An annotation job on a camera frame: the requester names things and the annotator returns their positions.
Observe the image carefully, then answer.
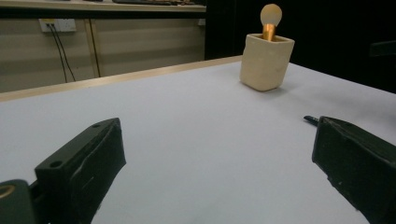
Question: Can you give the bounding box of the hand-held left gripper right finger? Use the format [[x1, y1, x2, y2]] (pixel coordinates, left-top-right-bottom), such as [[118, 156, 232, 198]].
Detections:
[[311, 116, 396, 224]]

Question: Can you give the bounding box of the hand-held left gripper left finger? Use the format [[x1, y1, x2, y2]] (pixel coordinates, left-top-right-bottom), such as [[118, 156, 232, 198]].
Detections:
[[34, 117, 127, 224]]

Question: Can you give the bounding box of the makeup brush small head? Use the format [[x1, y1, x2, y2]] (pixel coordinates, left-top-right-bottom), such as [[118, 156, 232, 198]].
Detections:
[[303, 115, 320, 127]]

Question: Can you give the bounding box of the beige square brush holder cup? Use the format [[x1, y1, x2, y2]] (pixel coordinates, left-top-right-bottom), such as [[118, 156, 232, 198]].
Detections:
[[239, 33, 296, 92]]

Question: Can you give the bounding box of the makeup brush large round head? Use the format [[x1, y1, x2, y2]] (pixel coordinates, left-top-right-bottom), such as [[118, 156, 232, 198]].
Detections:
[[260, 3, 284, 42]]

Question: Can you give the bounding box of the white table mat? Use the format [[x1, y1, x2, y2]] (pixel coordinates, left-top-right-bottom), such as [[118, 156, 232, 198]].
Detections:
[[0, 61, 396, 224]]

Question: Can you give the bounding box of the black curtain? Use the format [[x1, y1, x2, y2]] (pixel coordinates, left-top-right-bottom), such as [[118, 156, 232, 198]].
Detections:
[[205, 0, 396, 94]]

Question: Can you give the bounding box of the black power cable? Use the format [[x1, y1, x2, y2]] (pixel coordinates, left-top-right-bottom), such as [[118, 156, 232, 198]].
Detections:
[[47, 23, 69, 84], [50, 23, 77, 83]]

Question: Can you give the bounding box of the white wall socket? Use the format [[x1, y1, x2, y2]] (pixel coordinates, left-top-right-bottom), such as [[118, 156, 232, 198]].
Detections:
[[38, 18, 78, 34]]

